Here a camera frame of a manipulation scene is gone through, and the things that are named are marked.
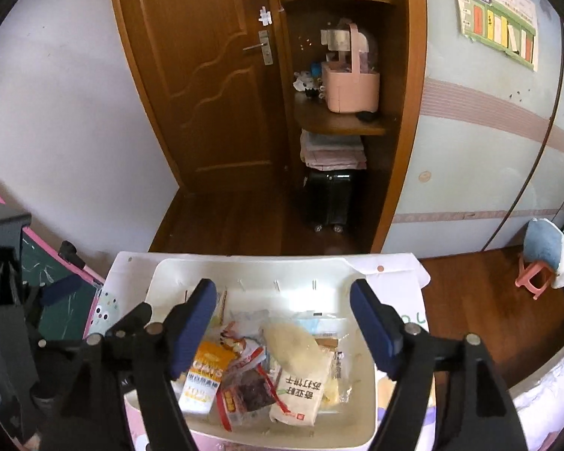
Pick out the blue plush cushion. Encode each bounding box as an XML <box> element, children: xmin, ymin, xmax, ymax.
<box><xmin>523</xmin><ymin>218</ymin><xmax>564</xmax><ymax>289</ymax></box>

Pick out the folded towels stack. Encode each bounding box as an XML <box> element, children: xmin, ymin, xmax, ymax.
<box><xmin>299</xmin><ymin>129</ymin><xmax>367</xmax><ymax>171</ymax></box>

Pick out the white plastic storage bin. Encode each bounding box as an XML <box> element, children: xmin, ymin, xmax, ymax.
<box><xmin>120</xmin><ymin>254</ymin><xmax>377</xmax><ymax>450</ymax></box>

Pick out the beige soda cracker packet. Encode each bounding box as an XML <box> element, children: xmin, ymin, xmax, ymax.
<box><xmin>269</xmin><ymin>343</ymin><xmax>334</xmax><ymax>428</ymax></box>

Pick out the yellow puffed snack packet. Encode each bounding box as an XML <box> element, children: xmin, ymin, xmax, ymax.
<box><xmin>262</xmin><ymin>321</ymin><xmax>330</xmax><ymax>379</ymax></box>

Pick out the wall calendar poster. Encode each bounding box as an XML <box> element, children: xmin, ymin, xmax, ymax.
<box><xmin>457</xmin><ymin>0</ymin><xmax>539</xmax><ymax>70</ymax></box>

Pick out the brown wooden door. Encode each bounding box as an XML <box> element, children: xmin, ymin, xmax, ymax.
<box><xmin>112</xmin><ymin>0</ymin><xmax>288</xmax><ymax>194</ymax></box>

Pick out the red cookies packet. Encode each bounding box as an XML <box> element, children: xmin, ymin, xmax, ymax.
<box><xmin>212</xmin><ymin>289</ymin><xmax>228</xmax><ymax>326</ymax></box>

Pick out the red white pizza snack packet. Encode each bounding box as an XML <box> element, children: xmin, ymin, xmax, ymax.
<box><xmin>219</xmin><ymin>323</ymin><xmax>267</xmax><ymax>377</ymax></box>

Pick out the wooden corner shelf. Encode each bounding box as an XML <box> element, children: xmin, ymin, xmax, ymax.
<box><xmin>276</xmin><ymin>0</ymin><xmax>427</xmax><ymax>254</ymax></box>

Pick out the black rolling bin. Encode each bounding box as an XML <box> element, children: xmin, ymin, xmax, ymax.
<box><xmin>300</xmin><ymin>168</ymin><xmax>362</xmax><ymax>233</ymax></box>

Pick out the white pillow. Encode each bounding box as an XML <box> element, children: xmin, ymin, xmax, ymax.
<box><xmin>509</xmin><ymin>347</ymin><xmax>564</xmax><ymax>450</ymax></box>

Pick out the blue yellow bread package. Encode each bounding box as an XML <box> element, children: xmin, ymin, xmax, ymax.
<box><xmin>292</xmin><ymin>313</ymin><xmax>352</xmax><ymax>413</ymax></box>

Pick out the pink basket with handle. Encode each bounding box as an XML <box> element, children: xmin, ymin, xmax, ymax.
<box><xmin>322</xmin><ymin>23</ymin><xmax>380</xmax><ymax>114</ymax></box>

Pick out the pink plastic stool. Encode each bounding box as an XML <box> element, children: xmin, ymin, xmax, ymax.
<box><xmin>514</xmin><ymin>257</ymin><xmax>555</xmax><ymax>300</ymax></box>

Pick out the green chalkboard pink frame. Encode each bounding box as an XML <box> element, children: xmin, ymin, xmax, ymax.
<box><xmin>0</xmin><ymin>170</ymin><xmax>106</xmax><ymax>341</ymax></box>

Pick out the dark date cake packet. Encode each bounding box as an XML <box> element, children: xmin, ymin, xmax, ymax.
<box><xmin>216</xmin><ymin>365</ymin><xmax>289</xmax><ymax>432</ymax></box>

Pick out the orange oats bar packet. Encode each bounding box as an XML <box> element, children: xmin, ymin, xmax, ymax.
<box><xmin>178</xmin><ymin>341</ymin><xmax>235</xmax><ymax>415</ymax></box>

